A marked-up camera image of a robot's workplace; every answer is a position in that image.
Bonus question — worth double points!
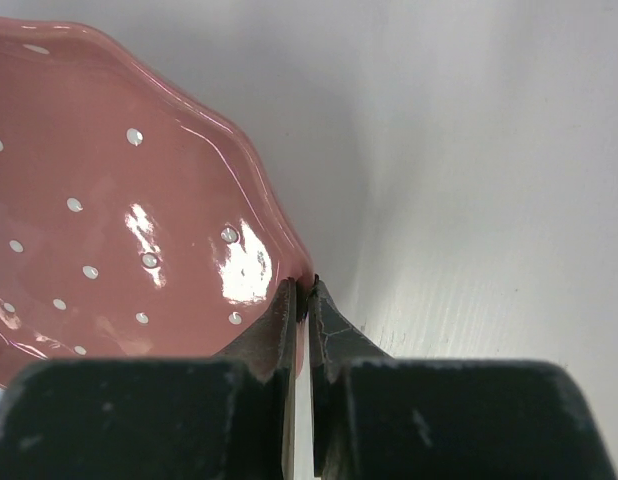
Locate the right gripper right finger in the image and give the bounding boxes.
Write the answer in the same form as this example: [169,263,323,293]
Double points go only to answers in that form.
[308,281,616,479]

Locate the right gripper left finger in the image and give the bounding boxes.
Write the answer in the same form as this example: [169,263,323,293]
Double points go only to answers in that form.
[0,279,297,479]

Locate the pink dotted plate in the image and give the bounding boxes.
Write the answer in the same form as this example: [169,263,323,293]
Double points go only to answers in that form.
[0,17,314,387]

